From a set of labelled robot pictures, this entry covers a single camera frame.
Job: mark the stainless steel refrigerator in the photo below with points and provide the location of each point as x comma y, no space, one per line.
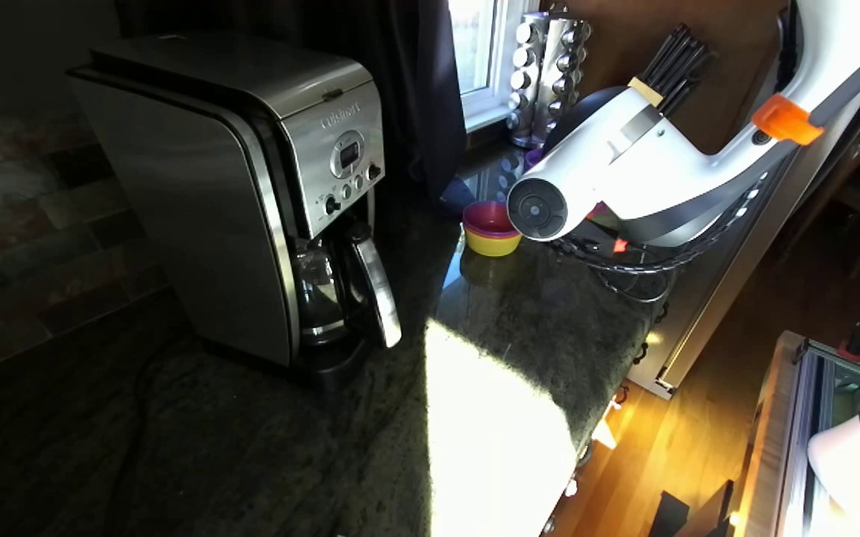
738,288

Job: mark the silver drip coffee maker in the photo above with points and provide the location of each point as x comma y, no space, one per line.
202,198

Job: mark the metal spice jar carousel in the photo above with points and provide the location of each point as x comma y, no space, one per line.
545,70

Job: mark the oven with glass door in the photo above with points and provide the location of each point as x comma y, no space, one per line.
790,436

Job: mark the yellow plastic bowl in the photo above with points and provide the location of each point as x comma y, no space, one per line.
494,245

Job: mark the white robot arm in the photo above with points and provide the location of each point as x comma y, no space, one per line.
648,167

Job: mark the white framed window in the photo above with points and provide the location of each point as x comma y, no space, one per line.
475,49

